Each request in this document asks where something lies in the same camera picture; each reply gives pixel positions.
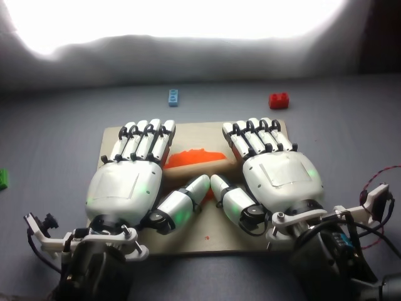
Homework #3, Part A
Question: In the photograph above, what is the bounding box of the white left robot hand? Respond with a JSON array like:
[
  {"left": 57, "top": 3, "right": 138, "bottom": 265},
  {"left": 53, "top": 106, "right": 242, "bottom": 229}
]
[{"left": 85, "top": 118, "right": 210, "bottom": 235}]

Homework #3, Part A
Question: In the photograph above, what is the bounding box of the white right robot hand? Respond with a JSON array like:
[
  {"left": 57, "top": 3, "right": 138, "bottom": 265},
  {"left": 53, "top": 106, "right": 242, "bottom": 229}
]
[{"left": 209, "top": 117, "right": 325, "bottom": 236}]

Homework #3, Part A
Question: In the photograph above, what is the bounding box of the wooden rolling pin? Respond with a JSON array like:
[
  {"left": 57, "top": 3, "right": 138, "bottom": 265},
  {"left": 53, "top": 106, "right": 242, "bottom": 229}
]
[{"left": 162, "top": 158, "right": 244, "bottom": 189}]

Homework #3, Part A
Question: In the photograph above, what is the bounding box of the orange clay dough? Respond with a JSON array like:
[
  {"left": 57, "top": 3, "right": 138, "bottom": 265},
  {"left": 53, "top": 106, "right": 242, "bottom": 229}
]
[{"left": 163, "top": 149, "right": 227, "bottom": 204}]

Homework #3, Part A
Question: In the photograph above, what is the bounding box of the red toy block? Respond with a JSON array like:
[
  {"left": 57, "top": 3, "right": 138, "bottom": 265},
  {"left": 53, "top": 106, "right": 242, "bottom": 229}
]
[{"left": 268, "top": 92, "right": 291, "bottom": 110}]

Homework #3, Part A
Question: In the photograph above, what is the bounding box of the grey table cloth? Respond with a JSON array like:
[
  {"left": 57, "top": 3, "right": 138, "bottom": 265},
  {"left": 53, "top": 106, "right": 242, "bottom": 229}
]
[{"left": 0, "top": 33, "right": 401, "bottom": 301}]

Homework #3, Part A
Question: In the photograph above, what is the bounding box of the light wooden board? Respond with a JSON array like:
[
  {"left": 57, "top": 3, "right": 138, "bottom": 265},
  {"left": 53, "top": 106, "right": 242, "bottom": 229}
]
[{"left": 85, "top": 120, "right": 295, "bottom": 256}]

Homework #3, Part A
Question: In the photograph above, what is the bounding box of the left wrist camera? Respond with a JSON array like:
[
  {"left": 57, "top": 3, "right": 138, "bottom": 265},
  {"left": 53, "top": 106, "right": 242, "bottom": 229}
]
[{"left": 24, "top": 212, "right": 60, "bottom": 235}]

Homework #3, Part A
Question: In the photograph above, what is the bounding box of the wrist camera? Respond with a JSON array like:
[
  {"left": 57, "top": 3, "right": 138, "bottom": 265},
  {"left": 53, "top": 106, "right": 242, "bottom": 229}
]
[
  {"left": 24, "top": 212, "right": 60, "bottom": 235},
  {"left": 365, "top": 183, "right": 395, "bottom": 220}
]

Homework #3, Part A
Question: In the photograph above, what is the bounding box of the red and black twisted cable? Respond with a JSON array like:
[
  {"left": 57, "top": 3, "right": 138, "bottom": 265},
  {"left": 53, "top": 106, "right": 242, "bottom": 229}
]
[{"left": 359, "top": 165, "right": 401, "bottom": 251}]

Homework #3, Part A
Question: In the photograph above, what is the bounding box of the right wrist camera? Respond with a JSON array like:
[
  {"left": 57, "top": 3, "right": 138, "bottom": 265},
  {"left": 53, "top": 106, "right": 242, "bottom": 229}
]
[{"left": 365, "top": 183, "right": 395, "bottom": 220}]

